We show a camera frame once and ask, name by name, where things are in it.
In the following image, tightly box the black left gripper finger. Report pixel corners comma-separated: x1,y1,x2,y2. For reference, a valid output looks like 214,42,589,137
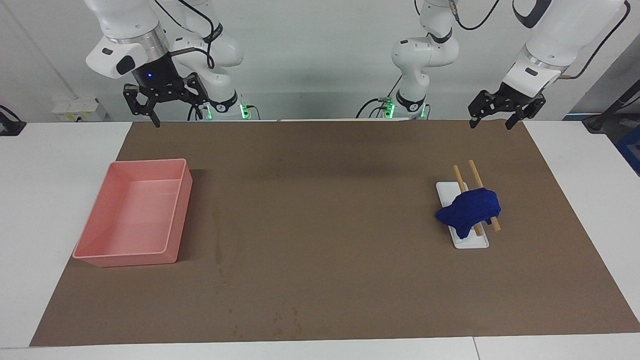
468,90,501,130
505,97,547,131

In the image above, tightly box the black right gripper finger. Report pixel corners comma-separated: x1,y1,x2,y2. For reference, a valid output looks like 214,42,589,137
182,72,208,120
123,84,162,128

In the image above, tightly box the blue towel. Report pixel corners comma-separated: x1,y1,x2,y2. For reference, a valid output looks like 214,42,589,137
435,187,502,240

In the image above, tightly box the white towel rack base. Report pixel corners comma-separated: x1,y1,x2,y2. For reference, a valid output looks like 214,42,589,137
435,181,490,250

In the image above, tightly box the white power strip box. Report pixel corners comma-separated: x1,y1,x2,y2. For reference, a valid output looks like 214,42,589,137
52,97,108,122

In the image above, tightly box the black stand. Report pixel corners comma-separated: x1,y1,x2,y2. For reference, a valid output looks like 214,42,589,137
582,80,640,133

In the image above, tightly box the wooden rod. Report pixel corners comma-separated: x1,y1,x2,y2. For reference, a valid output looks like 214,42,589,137
453,165,485,237
468,159,502,233

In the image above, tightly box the blue crate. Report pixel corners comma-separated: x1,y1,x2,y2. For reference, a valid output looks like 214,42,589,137
615,125,640,177

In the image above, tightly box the pink plastic bin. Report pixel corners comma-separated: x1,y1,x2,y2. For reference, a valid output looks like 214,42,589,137
72,158,194,268

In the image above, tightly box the black clamp base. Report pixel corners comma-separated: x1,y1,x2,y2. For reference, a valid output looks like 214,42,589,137
0,105,27,137

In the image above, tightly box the brown table mat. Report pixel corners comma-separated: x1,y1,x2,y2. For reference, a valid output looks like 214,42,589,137
29,119,640,347

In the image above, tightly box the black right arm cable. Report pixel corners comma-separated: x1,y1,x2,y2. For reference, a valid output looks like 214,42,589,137
150,0,217,71

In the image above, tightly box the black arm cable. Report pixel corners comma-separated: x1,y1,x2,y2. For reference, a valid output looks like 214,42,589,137
447,0,632,81
150,0,217,71

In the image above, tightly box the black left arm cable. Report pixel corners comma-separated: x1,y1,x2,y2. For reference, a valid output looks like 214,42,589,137
447,0,632,81

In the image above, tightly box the black left base cable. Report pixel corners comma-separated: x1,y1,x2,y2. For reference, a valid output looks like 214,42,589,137
356,75,403,119

